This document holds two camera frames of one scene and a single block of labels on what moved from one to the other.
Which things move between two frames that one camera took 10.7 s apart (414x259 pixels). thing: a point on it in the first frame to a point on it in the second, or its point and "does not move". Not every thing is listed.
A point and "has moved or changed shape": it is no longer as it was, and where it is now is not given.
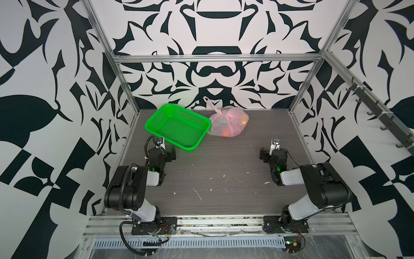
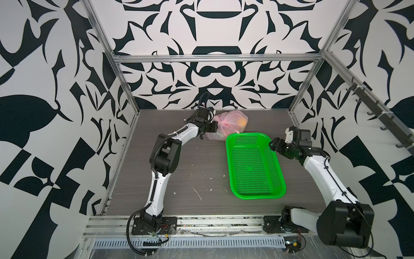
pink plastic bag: [228, 122] has moved or changed shape
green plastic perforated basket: [180, 128] to [256, 169]
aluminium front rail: [105, 225] does not move
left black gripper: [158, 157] to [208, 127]
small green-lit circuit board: [292, 243] does not move
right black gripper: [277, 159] to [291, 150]
